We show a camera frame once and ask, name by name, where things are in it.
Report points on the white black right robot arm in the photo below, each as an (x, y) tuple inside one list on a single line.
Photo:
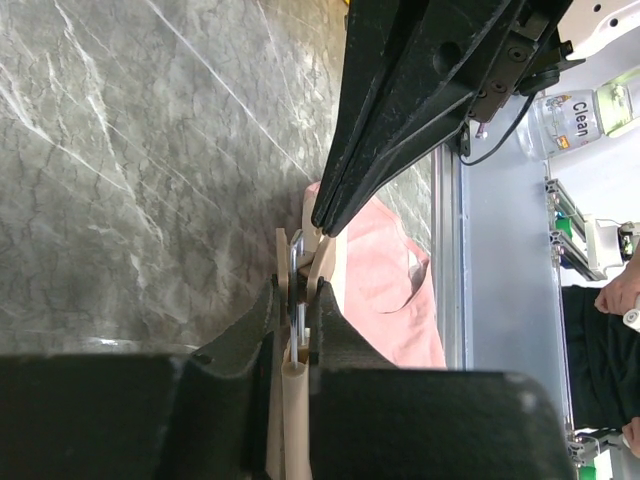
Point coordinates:
[(590, 26)]

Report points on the aluminium equipment frame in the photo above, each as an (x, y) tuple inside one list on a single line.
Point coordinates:
[(584, 243)]

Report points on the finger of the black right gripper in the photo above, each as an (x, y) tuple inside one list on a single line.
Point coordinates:
[(377, 33)]

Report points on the beige clip hanger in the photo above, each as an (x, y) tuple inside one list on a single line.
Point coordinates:
[(304, 262)]

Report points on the pink and cream underwear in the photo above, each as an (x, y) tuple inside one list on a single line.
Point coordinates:
[(389, 295)]

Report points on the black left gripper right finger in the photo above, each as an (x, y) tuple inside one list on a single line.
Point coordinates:
[(340, 357)]

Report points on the aluminium rail frame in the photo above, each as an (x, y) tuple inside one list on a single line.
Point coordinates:
[(448, 256)]

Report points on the clear plastic bottle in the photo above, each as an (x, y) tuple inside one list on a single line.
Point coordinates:
[(558, 124)]

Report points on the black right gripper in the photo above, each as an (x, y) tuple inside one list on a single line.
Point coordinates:
[(469, 58)]

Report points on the person's hand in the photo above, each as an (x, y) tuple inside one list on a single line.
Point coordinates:
[(620, 295)]

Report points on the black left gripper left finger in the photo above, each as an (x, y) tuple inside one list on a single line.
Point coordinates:
[(230, 399)]

